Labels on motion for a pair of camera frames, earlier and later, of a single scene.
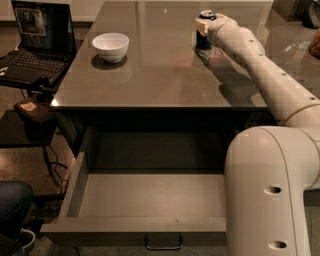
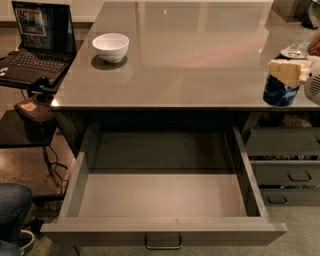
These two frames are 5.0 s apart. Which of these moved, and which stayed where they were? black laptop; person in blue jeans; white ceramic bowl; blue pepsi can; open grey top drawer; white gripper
Moved: white gripper; blue pepsi can
Stayed: black laptop; person in blue jeans; open grey top drawer; white ceramic bowl
